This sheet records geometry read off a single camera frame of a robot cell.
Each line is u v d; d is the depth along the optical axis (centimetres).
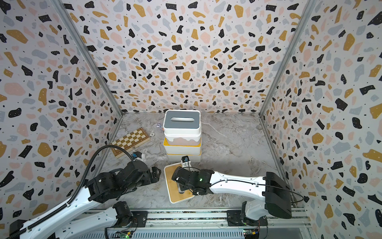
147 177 52
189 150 86
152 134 109
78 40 80
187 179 55
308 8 72
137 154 64
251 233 72
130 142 100
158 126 112
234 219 73
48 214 41
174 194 69
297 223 73
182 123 72
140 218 75
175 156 89
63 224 42
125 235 71
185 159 69
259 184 43
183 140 76
